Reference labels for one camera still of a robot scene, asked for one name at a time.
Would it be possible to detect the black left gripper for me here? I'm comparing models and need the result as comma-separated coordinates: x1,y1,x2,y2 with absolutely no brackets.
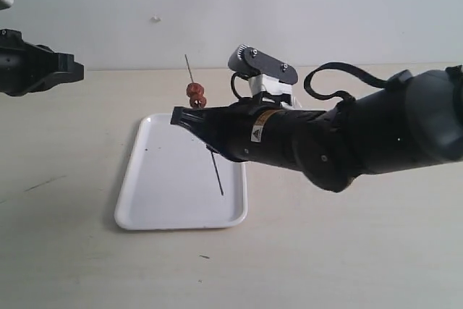
1,29,84,97

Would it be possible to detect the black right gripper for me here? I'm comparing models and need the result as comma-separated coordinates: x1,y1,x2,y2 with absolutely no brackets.
170,102,301,165

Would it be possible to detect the red-brown bead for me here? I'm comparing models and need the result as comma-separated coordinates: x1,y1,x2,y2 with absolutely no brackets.
190,94,207,109
186,82,204,97

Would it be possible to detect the thin metal skewer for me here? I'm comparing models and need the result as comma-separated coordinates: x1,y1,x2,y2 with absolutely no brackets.
184,54,224,196

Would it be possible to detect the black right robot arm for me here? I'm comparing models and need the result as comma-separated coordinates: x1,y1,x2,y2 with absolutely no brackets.
171,62,462,192

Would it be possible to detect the white rectangular plastic tray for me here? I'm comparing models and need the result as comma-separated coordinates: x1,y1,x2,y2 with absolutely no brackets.
114,114,248,231

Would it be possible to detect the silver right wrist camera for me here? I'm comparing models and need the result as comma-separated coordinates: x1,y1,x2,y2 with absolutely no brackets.
228,45,302,109

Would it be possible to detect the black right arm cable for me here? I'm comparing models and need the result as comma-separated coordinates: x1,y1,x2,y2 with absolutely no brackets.
229,62,391,102

